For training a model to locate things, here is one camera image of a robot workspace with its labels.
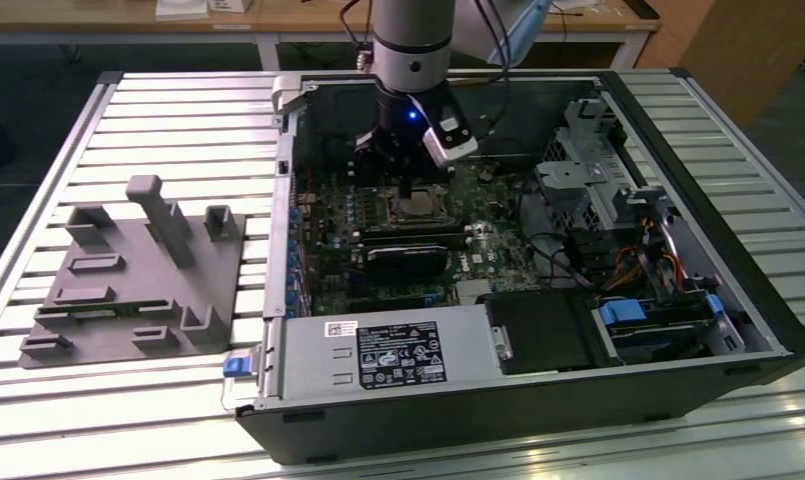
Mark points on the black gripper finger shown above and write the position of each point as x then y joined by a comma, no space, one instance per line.
406,185

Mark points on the silver CPU plate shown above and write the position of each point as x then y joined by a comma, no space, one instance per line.
421,206

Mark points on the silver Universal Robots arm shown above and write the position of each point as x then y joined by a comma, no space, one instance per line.
409,30

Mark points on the CPU socket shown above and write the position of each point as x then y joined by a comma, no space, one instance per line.
394,221

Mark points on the black RAM stick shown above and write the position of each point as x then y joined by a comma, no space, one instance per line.
412,231

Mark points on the black graphics card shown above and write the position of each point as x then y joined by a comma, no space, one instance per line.
405,257

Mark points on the grey case latch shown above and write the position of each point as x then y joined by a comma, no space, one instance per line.
285,92

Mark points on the green motherboard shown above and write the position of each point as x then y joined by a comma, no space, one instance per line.
489,250

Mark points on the small silver heat sink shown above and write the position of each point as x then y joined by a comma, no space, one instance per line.
474,291

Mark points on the wooden desk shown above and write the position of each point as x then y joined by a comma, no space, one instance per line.
295,22

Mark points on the grey metal drive cage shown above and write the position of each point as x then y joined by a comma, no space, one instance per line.
576,190

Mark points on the black optical drive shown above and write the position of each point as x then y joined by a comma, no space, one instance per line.
549,330

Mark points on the grey power supply with label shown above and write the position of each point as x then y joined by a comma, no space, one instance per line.
309,350

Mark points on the white box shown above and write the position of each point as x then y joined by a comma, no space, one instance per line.
182,9

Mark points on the blue disk carrier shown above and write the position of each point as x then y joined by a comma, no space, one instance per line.
622,311

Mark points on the grey parts rack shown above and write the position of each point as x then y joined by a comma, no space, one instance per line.
142,280

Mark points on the blue plug connector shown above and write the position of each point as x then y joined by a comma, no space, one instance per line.
237,365

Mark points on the black open PC case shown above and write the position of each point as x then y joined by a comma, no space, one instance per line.
509,425

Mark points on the wooden cabinet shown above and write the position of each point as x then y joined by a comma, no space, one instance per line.
729,50

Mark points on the blue plastic latch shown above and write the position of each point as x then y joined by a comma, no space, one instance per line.
713,307

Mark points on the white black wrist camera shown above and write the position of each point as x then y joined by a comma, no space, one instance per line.
452,135

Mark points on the grey plastic bracket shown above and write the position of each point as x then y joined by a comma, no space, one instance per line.
590,114

